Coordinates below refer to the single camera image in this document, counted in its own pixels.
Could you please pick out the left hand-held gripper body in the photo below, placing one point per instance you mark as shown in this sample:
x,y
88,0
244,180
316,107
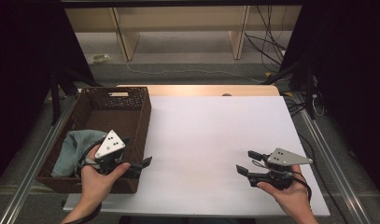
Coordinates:
x,y
111,144

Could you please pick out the light blue denim garment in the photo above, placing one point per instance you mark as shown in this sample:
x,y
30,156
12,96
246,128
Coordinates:
x,y
69,149

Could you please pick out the person's left hand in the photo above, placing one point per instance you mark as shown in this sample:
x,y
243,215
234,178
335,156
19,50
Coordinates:
x,y
95,185

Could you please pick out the aluminium rail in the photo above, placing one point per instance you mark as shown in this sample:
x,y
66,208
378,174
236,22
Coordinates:
x,y
327,155
35,168

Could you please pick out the white table cover sheet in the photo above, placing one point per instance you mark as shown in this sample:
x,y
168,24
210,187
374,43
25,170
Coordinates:
x,y
209,130

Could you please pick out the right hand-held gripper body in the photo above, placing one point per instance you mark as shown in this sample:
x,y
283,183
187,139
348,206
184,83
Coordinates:
x,y
284,158

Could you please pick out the person's right hand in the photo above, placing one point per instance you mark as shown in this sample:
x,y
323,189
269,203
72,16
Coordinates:
x,y
290,196

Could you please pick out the light wooden shelf unit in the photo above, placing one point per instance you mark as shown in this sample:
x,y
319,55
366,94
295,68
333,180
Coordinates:
x,y
178,18

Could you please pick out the black metal stand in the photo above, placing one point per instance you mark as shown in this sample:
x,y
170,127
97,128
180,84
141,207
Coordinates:
x,y
55,99
309,93

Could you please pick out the brown woven basket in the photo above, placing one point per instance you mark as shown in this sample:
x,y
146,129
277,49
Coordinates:
x,y
116,121

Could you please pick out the black curtain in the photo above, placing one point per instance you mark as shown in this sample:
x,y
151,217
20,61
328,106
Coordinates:
x,y
349,77
19,77

